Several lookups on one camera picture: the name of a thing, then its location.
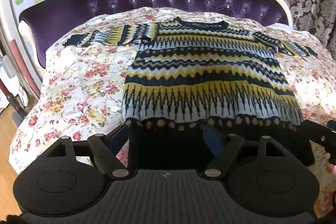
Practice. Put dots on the floral quilted blanket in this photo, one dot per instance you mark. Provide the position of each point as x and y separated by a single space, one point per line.
78 82

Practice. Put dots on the yellow navy white patterned sweater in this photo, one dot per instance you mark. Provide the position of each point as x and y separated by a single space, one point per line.
204 74

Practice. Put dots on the red and purple pole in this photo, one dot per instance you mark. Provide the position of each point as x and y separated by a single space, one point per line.
4 94

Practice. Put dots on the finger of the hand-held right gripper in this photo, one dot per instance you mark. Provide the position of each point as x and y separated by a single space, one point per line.
319 132

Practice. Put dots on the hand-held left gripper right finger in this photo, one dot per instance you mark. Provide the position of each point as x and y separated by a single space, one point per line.
212 138

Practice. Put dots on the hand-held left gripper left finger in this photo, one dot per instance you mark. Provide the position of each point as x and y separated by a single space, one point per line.
119 136

